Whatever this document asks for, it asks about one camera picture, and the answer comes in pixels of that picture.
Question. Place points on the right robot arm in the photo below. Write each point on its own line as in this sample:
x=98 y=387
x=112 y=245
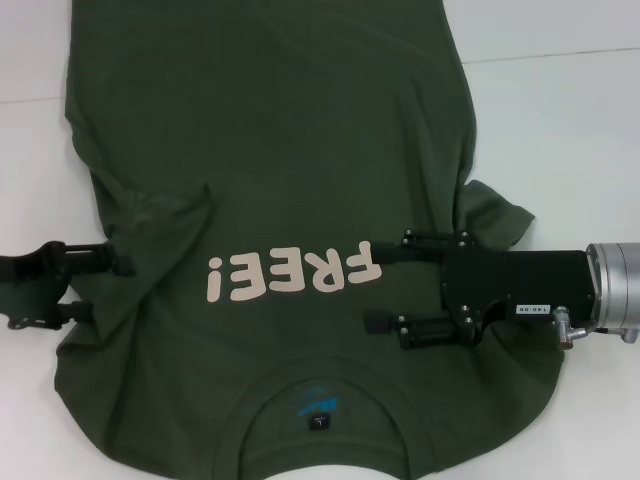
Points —
x=617 y=285

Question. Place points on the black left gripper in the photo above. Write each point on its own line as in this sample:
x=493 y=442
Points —
x=27 y=260

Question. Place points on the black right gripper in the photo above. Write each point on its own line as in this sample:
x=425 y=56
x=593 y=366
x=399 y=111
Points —
x=515 y=285

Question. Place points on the dark green FREE T-shirt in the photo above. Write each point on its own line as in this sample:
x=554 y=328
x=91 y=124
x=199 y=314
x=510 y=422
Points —
x=275 y=150

